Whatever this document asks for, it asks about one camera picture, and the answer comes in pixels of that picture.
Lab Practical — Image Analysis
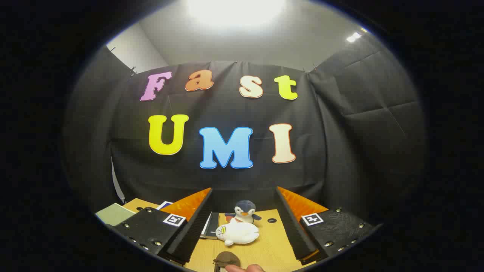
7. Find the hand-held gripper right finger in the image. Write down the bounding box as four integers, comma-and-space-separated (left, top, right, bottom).
275, 186, 379, 265

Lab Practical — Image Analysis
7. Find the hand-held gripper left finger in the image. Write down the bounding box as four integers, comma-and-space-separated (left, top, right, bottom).
113, 188, 213, 265

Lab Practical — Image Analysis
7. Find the brown fuzzy shoe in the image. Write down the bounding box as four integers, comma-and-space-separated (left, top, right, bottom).
213, 251, 241, 272

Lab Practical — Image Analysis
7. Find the green fabric storage box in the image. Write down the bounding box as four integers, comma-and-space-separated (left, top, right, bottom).
95, 203, 137, 226

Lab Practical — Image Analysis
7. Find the dark cover book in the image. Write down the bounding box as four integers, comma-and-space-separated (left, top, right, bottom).
200, 212, 220, 240

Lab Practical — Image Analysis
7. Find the white plush toy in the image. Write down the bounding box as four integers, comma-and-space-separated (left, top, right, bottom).
216, 218, 260, 246

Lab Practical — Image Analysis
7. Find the penguin plush toy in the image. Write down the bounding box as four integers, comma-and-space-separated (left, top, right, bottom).
225, 200, 262, 224

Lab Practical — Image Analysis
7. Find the small ceiling light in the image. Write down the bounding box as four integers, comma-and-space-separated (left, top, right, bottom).
347, 27, 368, 43

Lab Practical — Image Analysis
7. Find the large ceiling light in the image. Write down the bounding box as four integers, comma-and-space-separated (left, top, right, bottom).
185, 0, 286, 28

